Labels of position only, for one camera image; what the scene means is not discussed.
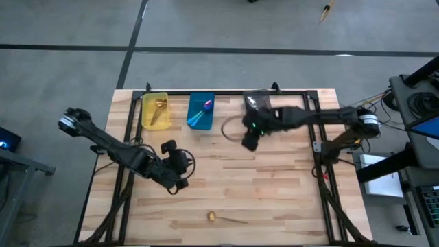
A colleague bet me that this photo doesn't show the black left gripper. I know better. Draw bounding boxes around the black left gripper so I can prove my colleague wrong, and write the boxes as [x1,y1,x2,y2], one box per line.
[150,139,191,195]

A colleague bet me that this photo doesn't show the yellow plastic bin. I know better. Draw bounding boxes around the yellow plastic bin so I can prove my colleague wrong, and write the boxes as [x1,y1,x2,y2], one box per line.
[141,91,172,132]

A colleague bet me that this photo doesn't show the grey side desk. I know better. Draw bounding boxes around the grey side desk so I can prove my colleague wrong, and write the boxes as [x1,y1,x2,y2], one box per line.
[0,147,57,241]

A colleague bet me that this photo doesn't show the black keypad device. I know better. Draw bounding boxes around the black keypad device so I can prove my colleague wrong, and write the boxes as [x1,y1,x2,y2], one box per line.
[420,187,439,227]

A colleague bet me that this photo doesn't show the computer with blue light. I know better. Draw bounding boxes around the computer with blue light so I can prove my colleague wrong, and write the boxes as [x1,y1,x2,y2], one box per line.
[0,126,23,154]

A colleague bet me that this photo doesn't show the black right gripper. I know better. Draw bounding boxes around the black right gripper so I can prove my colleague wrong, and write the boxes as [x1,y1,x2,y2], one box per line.
[241,106,284,152]

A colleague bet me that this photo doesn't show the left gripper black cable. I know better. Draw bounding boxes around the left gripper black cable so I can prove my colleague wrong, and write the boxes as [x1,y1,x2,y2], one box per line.
[169,148,197,196]

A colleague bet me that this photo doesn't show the black aluminium table frame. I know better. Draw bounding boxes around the black aluminium table frame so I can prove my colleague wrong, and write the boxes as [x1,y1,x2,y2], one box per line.
[78,81,371,246]

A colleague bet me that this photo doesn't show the white box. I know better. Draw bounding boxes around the white box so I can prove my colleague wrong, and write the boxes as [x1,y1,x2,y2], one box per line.
[359,153,405,199]

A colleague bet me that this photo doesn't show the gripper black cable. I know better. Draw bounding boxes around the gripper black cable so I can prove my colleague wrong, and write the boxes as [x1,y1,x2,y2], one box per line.
[220,115,246,143]
[169,148,197,196]

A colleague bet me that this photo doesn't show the black cable coil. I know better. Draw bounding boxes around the black cable coil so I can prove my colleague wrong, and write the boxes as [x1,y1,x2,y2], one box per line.
[407,91,439,119]

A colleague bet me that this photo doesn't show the black floor cables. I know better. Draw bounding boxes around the black floor cables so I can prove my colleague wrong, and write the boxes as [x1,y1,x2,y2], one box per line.
[339,88,395,154]

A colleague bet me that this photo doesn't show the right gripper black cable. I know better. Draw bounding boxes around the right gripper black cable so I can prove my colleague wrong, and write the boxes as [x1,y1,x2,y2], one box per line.
[220,115,246,143]

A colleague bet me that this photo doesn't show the yellow black floor tool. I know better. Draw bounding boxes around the yellow black floor tool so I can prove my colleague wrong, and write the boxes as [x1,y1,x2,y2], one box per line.
[319,0,336,22]

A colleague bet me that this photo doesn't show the blue plastic bin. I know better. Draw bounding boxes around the blue plastic bin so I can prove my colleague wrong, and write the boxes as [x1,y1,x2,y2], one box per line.
[186,91,216,132]

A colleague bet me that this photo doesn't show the grey equipment stand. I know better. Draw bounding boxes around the grey equipment stand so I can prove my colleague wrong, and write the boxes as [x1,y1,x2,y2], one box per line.
[355,54,439,246]

